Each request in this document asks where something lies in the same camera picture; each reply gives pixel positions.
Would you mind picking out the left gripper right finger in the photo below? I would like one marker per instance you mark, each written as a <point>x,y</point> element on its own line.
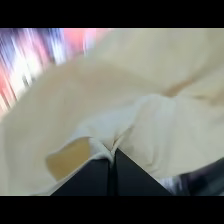
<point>136,180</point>

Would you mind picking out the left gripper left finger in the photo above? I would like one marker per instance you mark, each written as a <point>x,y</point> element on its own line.
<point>90,180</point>

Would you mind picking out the beige garment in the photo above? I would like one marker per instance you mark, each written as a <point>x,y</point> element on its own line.
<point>140,83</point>

